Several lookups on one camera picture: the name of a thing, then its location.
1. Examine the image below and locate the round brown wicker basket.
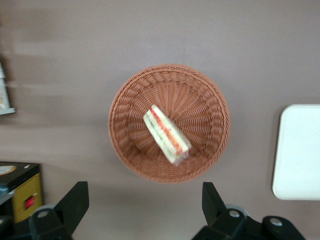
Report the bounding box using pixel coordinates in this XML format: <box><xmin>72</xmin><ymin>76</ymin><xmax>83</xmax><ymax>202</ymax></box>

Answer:
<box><xmin>107</xmin><ymin>63</ymin><xmax>231</xmax><ymax>185</ymax></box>

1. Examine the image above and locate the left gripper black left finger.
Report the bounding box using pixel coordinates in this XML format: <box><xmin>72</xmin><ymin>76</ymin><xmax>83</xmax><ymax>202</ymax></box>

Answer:
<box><xmin>28</xmin><ymin>181</ymin><xmax>90</xmax><ymax>240</ymax></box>

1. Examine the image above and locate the black and yellow food warmer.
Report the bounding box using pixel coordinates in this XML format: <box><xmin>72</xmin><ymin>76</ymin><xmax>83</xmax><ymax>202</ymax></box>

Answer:
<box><xmin>0</xmin><ymin>161</ymin><xmax>45</xmax><ymax>225</ymax></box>

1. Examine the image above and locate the beige plastic serving tray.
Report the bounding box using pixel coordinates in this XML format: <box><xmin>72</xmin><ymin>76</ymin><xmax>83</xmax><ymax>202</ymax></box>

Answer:
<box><xmin>271</xmin><ymin>103</ymin><xmax>320</xmax><ymax>201</ymax></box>

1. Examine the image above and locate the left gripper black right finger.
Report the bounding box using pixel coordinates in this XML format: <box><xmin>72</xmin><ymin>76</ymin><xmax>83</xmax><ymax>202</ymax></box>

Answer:
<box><xmin>191</xmin><ymin>181</ymin><xmax>251</xmax><ymax>240</ymax></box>

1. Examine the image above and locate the grey wire rack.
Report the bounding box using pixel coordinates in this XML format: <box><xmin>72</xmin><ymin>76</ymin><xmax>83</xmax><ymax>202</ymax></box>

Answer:
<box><xmin>0</xmin><ymin>53</ymin><xmax>17</xmax><ymax>116</ymax></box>

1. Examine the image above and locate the triangular sandwich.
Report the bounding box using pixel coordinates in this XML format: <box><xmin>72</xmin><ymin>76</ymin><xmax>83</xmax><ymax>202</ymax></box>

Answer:
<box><xmin>142</xmin><ymin>104</ymin><xmax>193</xmax><ymax>166</ymax></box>

